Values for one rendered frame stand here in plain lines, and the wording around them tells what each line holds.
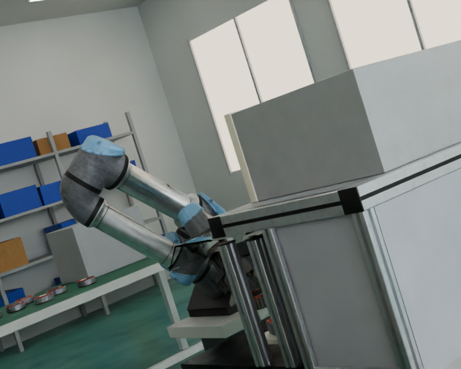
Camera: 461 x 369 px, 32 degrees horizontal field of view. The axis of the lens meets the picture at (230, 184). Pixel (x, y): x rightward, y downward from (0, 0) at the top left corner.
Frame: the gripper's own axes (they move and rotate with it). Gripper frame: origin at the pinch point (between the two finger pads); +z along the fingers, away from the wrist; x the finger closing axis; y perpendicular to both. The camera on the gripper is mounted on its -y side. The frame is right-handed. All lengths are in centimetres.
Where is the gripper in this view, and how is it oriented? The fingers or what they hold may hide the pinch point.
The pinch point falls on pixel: (262, 299)
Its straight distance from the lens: 220.0
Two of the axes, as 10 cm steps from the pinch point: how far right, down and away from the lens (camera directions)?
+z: 5.8, 7.2, -3.7
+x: -7.3, 2.6, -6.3
